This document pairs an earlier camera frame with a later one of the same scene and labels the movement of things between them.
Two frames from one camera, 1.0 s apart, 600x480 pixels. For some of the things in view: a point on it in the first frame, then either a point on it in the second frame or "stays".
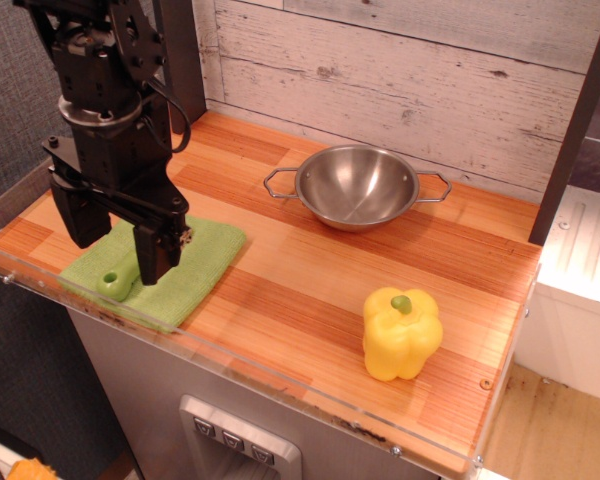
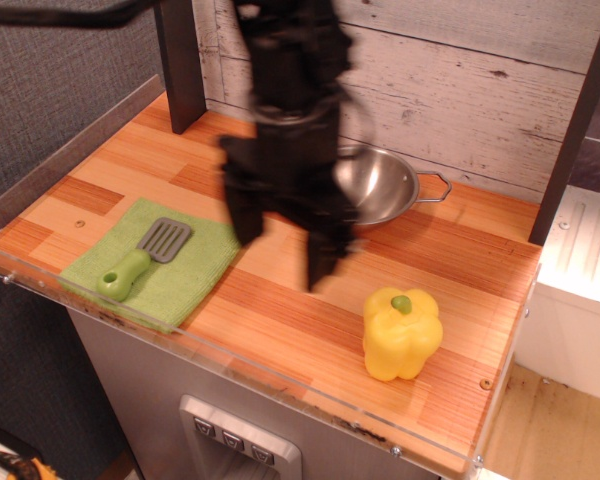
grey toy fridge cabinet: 185,416 stays
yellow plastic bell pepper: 402,330 stays
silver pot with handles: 357,187 stays
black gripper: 117,159 to 292,165
